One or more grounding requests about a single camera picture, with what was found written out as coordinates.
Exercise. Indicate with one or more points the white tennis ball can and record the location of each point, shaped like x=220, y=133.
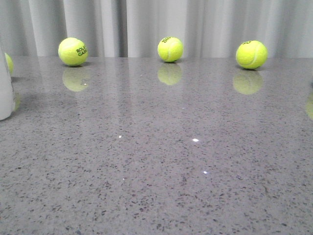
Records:
x=7, y=103

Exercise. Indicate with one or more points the centre yellow tennis ball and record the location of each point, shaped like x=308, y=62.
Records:
x=170, y=49

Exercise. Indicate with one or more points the yellow Roland Garros tennis ball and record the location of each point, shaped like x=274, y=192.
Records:
x=72, y=51

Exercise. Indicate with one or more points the right yellow tennis ball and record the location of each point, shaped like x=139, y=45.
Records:
x=251, y=54

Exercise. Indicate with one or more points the far-left yellow tennis ball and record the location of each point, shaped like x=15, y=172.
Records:
x=10, y=63

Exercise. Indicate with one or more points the grey pleated curtain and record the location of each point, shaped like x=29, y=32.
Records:
x=133, y=28

